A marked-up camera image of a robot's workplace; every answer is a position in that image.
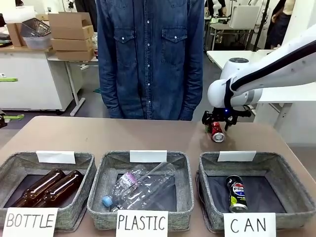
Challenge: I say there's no person's left forearm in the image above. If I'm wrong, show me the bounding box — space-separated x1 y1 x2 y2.
181 69 204 121

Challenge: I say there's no white paper BOTTLE label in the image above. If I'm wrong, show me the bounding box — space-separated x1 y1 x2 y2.
2 207 59 237

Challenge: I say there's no brown glass bottle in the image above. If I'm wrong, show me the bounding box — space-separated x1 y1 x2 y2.
33 170 85 208
11 168 66 208

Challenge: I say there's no blank white card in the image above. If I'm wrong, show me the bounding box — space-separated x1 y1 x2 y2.
129 150 168 163
217 150 257 162
36 150 76 164

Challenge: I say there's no clear blue-capped plastic bottle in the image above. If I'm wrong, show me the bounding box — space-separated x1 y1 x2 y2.
102 164 149 212

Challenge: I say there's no black mesh crate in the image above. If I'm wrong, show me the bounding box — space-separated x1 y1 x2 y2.
20 19 52 38

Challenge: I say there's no large white table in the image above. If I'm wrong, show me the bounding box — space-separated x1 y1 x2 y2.
206 49 316 129

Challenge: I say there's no white paper CAN label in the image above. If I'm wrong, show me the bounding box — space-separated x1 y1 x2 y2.
223 212 277 237

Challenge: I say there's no grey background table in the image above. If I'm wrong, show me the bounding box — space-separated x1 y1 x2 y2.
204 22 258 52

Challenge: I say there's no white metal box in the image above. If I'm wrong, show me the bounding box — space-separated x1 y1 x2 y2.
229 5 260 29

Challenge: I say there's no closed flat cardboard box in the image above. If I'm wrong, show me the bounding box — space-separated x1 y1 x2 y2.
51 37 95 52
56 48 96 62

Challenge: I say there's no person's right forearm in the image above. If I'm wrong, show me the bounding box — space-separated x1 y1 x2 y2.
98 69 122 119

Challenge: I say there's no open cardboard box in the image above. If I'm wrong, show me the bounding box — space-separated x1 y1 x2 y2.
48 12 95 40

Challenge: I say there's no clear plastic tub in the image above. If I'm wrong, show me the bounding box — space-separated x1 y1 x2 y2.
23 34 53 50

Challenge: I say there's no red soda can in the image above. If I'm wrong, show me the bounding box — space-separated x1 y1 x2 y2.
211 121 226 144

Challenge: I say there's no grey fabric basket labelled bottle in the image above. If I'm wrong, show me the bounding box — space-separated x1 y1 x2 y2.
0 151 97 232

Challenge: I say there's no white paper PLASTIC label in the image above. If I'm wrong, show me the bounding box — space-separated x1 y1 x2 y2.
116 209 169 237

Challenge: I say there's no white desk with legs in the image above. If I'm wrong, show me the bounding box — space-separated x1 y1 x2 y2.
47 54 100 118

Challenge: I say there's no small brown cardboard box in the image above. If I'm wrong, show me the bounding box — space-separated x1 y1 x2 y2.
6 22 28 48

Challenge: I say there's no white cabinet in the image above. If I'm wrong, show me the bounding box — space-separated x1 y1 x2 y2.
0 46 75 115

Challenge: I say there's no black right arm cable sleeve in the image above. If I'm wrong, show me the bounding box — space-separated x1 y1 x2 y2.
225 39 316 115

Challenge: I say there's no black Pepsi can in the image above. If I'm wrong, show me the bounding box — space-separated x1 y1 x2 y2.
225 174 249 214

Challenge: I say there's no background person in dark skirt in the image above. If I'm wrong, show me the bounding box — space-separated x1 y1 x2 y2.
265 0 296 50

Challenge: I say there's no grey fabric basket labelled can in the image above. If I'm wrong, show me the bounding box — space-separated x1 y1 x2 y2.
196 151 316 233

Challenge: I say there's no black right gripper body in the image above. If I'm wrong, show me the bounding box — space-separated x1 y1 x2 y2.
201 106 238 124

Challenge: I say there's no clear capless plastic bottle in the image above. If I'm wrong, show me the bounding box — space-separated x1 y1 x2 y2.
111 161 178 212

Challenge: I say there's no black tripod pole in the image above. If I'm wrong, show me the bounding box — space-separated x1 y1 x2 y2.
254 0 271 51

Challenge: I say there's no white foam box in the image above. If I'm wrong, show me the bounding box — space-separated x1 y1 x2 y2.
4 6 38 25

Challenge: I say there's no grey fabric basket labelled plastic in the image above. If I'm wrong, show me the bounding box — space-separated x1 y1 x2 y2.
86 150 195 232

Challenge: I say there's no person in denim shirt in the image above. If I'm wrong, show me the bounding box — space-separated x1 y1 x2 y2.
95 0 205 121

